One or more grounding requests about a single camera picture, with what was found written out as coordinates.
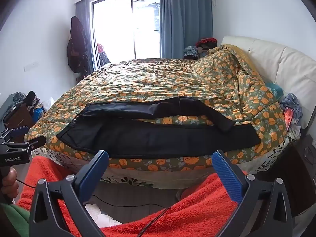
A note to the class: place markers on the dark nightstand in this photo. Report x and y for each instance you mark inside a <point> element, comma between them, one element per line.
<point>305,160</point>

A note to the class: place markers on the person's left hand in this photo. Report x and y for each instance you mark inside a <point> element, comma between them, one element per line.
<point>9,184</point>

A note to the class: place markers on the cream pillow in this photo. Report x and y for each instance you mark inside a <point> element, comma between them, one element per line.
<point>284,59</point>

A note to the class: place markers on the black pants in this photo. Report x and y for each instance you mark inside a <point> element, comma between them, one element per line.
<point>148,138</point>

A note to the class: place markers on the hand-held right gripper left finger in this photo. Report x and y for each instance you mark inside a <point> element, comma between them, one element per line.
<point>91,176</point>

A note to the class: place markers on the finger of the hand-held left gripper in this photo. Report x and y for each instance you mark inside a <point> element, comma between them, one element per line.
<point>35,142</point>
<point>17,130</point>

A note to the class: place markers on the dark hanging coats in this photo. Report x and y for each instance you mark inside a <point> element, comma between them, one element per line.
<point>77,47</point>

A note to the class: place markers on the wide blue curtain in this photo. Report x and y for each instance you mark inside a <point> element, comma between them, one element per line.
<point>185,17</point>

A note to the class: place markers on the red fleece clothing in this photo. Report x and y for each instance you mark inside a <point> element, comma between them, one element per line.
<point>197,207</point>

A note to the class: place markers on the red phone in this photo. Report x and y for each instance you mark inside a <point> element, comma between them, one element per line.
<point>288,117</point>

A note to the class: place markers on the blue bag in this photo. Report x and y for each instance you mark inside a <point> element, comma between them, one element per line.
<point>38,114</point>

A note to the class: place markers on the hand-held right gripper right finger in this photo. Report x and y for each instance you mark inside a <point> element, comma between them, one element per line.
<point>227,177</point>

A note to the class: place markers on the pumpkin print quilt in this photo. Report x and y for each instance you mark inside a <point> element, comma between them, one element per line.
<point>160,79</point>

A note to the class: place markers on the person's left forearm green sleeve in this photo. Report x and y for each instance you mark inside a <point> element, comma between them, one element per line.
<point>13,221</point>

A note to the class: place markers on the narrow blue curtain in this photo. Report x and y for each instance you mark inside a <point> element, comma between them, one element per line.
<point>84,17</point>

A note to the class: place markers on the clothes pile with red hat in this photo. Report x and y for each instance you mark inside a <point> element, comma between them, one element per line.
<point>201,48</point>

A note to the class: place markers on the white plastic bag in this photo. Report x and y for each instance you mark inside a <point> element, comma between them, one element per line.
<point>48,103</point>

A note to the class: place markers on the white slipper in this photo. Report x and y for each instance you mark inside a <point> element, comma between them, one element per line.
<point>103,217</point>

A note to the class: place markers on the grey cloth heap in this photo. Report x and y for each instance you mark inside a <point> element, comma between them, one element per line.
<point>11,101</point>

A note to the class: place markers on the pink and grey clothes heap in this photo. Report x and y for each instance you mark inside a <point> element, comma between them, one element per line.
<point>103,54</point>

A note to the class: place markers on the blue-grey crumpled cloth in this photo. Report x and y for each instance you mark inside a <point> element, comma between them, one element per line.
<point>295,103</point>

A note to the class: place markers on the teal pillow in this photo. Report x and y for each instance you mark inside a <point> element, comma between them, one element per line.
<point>275,88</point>

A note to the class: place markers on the glass sliding window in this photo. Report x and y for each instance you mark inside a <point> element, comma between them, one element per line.
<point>123,24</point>

